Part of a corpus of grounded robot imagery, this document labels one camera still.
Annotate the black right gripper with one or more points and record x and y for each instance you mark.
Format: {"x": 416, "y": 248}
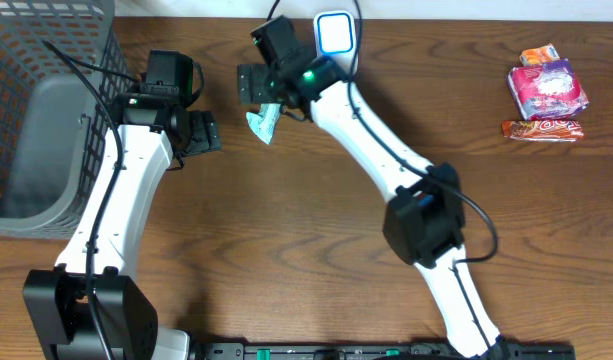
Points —
{"x": 254, "y": 75}

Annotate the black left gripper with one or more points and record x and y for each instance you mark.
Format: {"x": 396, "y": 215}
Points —
{"x": 202, "y": 133}

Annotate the teal green snack packet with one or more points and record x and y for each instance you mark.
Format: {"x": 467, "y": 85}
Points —
{"x": 263, "y": 122}

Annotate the red brown snack packet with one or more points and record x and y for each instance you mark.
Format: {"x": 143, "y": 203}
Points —
{"x": 543, "y": 130}

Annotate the orange tissue pack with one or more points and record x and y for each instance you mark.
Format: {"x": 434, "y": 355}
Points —
{"x": 540, "y": 55}

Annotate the pink purple snack bag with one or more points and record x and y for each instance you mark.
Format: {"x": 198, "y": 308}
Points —
{"x": 547, "y": 91}

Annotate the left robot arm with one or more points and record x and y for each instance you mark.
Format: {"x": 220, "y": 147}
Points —
{"x": 89, "y": 306}

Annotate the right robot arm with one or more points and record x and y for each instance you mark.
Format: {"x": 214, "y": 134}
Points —
{"x": 424, "y": 214}

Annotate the white barcode scanner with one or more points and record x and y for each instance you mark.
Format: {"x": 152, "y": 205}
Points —
{"x": 336, "y": 37}

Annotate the grey plastic mesh basket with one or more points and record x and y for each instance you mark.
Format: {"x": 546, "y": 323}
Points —
{"x": 51, "y": 129}

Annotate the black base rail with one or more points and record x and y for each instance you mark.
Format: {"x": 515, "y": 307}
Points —
{"x": 416, "y": 351}

